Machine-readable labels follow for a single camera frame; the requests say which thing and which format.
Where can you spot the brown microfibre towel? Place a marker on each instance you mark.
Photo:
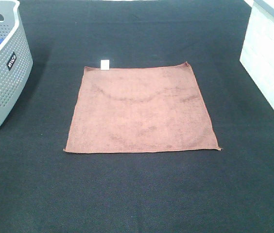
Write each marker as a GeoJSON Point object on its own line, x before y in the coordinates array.
{"type": "Point", "coordinates": [128, 110]}

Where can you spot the white storage bin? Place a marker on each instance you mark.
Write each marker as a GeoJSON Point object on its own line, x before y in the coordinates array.
{"type": "Point", "coordinates": [257, 54]}

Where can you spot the white towel care label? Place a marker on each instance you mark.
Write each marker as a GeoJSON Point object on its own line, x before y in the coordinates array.
{"type": "Point", "coordinates": [105, 64]}

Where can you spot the grey perforated laundry basket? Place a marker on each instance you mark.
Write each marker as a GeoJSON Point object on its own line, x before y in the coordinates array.
{"type": "Point", "coordinates": [15, 57]}

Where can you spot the black table cover cloth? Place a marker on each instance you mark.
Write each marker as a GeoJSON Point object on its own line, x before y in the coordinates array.
{"type": "Point", "coordinates": [46, 190]}

